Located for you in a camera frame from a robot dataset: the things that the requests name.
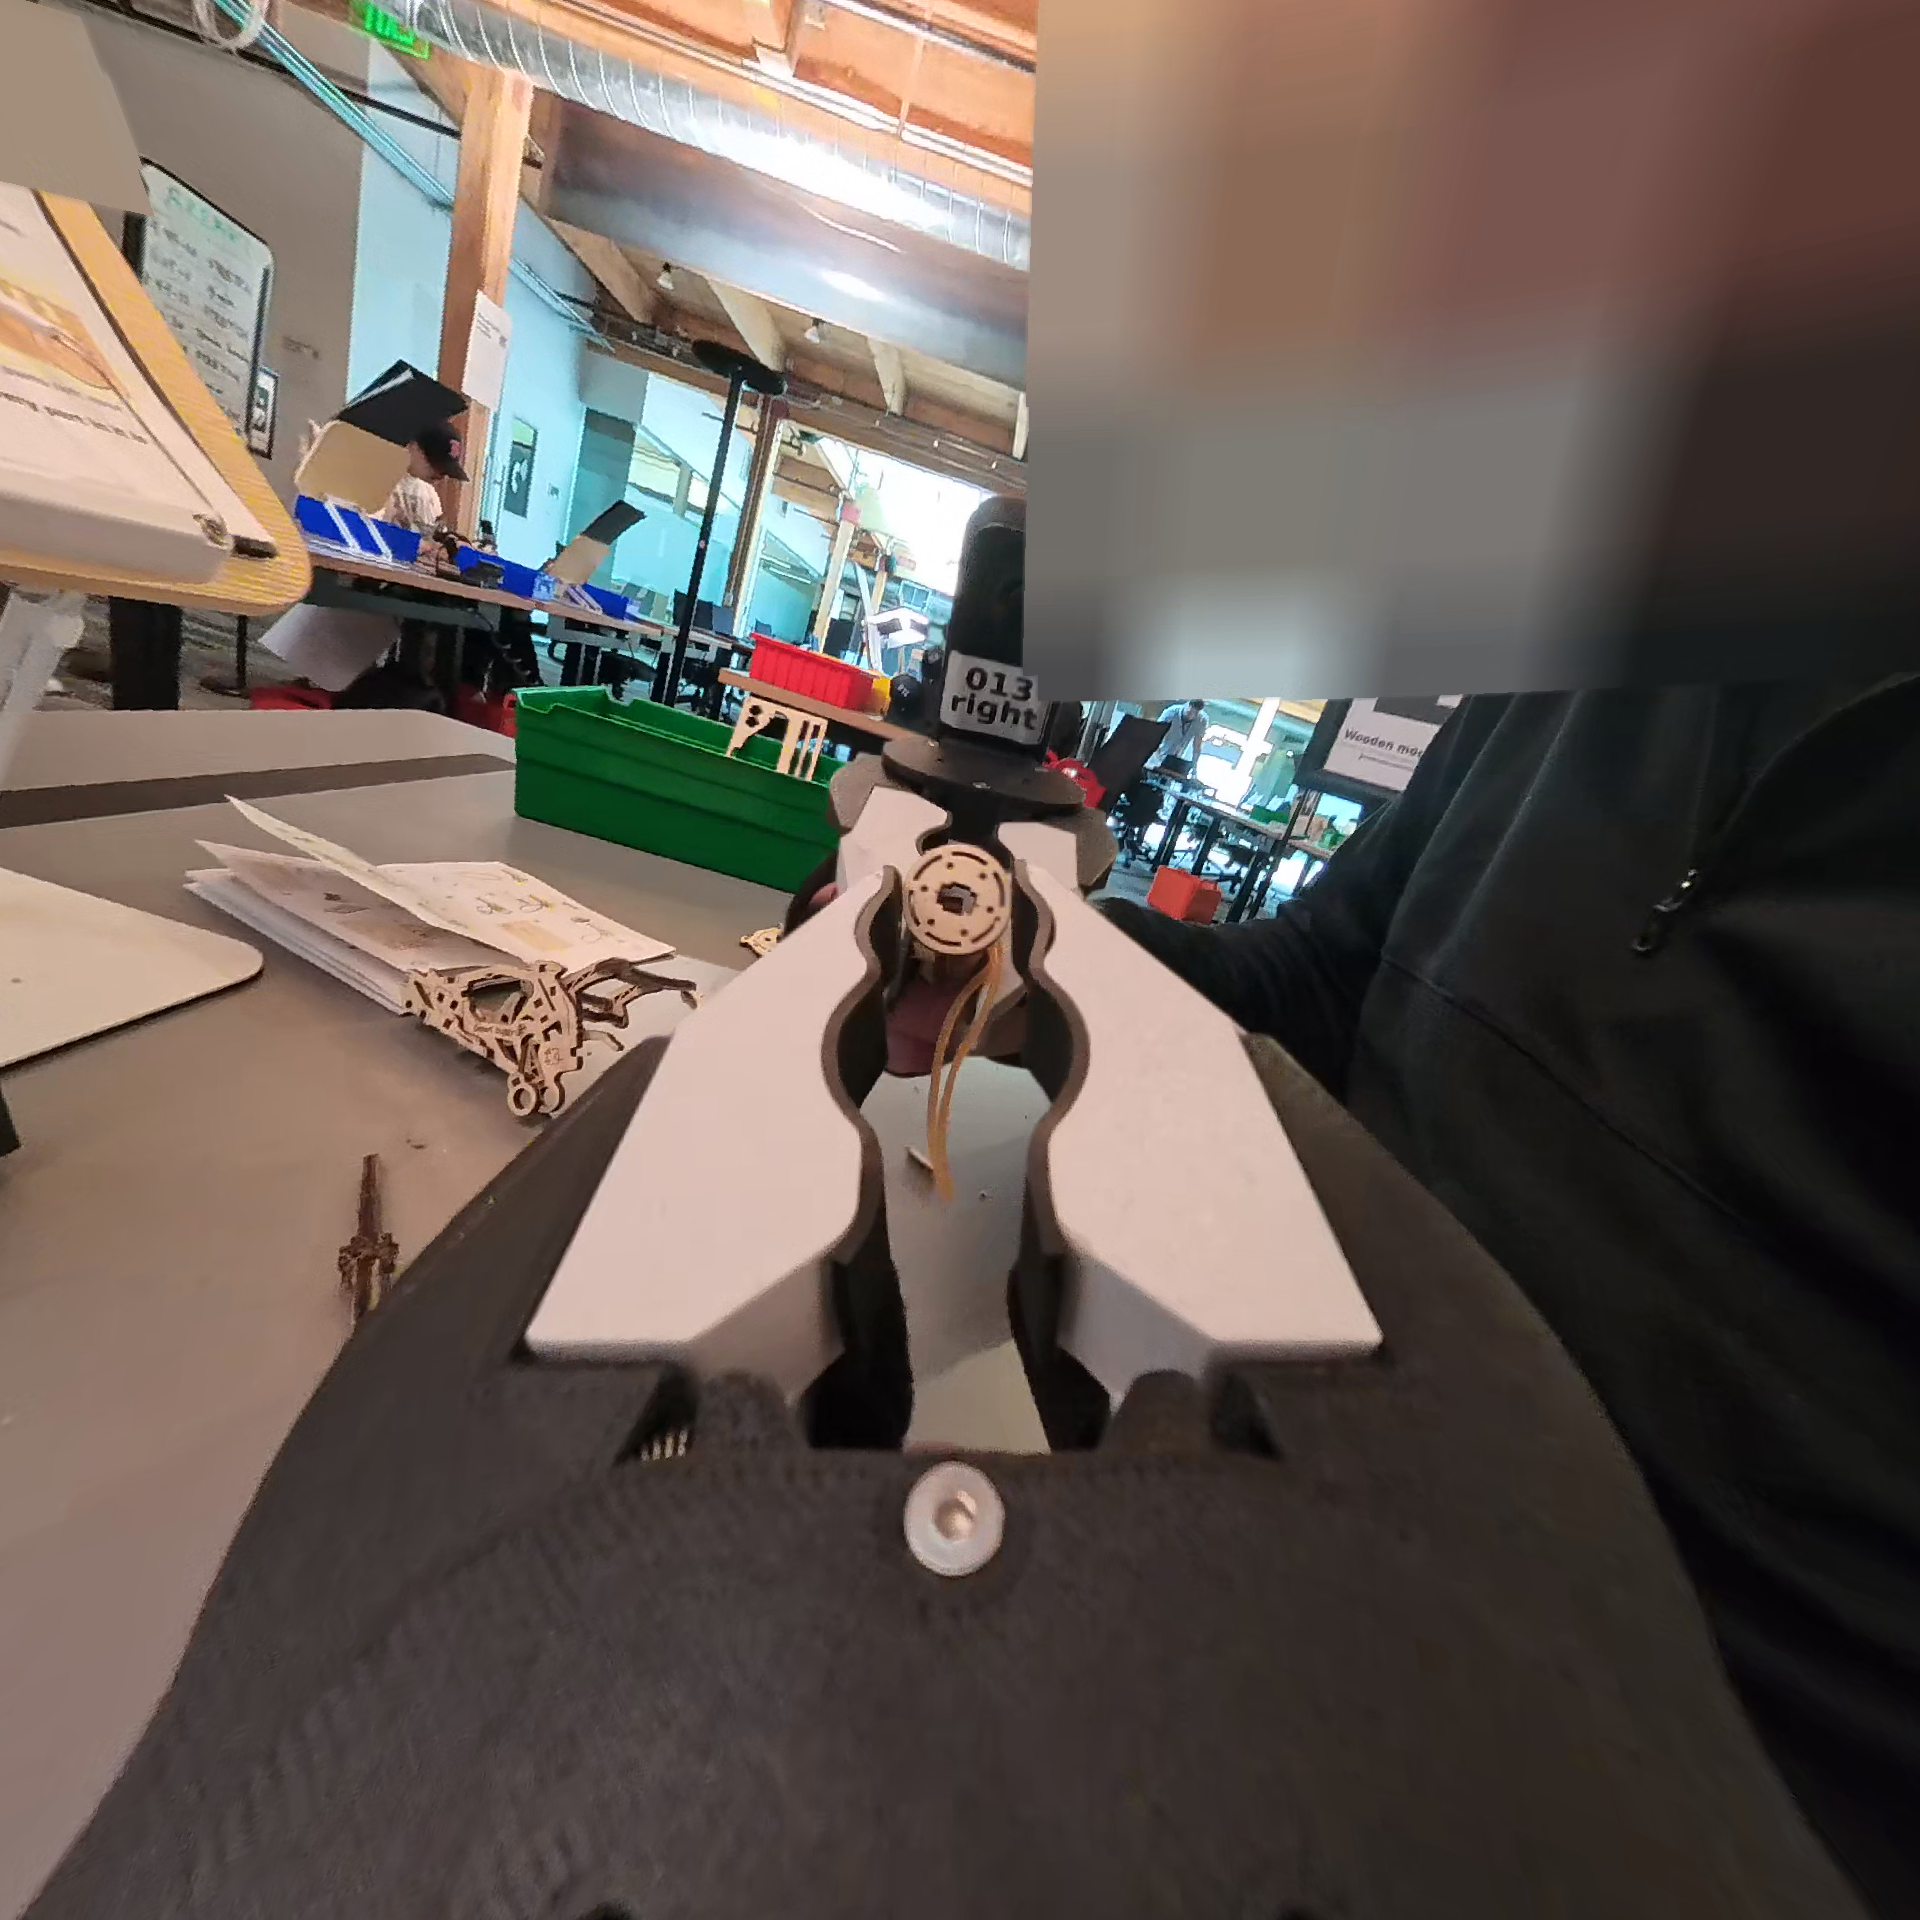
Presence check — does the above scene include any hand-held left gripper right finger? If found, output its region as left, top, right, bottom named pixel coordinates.
left=1007, top=863, right=1386, bottom=1425

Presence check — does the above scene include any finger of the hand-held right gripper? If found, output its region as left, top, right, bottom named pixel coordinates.
left=995, top=817, right=1093, bottom=894
left=836, top=787, right=965, bottom=906

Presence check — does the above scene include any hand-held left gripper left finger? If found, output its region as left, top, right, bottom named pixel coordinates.
left=522, top=870, right=909, bottom=1412

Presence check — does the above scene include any round wooden wheel disc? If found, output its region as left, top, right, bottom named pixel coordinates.
left=902, top=843, right=1010, bottom=956

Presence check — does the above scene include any tan rubber band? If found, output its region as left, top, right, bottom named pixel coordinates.
left=925, top=944, right=1010, bottom=1203

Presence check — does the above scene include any person's right forearm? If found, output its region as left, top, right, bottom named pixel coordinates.
left=1097, top=833, right=1403, bottom=1105

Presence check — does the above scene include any wooden buggy model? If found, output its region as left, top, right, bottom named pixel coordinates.
left=402, top=961, right=701, bottom=1124

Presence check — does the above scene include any person's right hand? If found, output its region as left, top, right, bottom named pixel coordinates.
left=783, top=875, right=1055, bottom=1083

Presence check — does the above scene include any red plastic bin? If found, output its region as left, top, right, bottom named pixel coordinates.
left=745, top=631, right=890, bottom=717

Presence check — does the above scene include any green plastic bin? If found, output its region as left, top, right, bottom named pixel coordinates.
left=509, top=684, right=852, bottom=897

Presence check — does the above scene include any framed marker sign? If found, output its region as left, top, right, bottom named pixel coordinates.
left=1296, top=693, right=1467, bottom=798

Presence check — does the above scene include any dark wooden gear axle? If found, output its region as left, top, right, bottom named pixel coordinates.
left=336, top=1152, right=402, bottom=1327

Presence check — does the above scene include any open instruction booklet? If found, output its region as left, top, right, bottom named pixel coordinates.
left=183, top=795, right=679, bottom=1018

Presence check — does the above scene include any background wooden table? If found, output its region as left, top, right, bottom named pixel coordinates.
left=299, top=542, right=752, bottom=709

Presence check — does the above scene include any blue plastic crate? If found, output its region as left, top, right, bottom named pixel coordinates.
left=293, top=494, right=425, bottom=566

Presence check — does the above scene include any wooden pillar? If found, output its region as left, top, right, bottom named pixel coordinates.
left=433, top=66, right=538, bottom=529

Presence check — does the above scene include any white mat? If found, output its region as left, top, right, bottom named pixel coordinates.
left=0, top=867, right=267, bottom=1075

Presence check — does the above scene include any leftover plywood sheet frame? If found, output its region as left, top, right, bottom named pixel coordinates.
left=726, top=697, right=827, bottom=787

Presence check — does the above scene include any silver ventilation duct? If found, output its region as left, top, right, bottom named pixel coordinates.
left=425, top=0, right=1037, bottom=228

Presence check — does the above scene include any white wall board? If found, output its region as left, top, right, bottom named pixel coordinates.
left=137, top=163, right=280, bottom=439

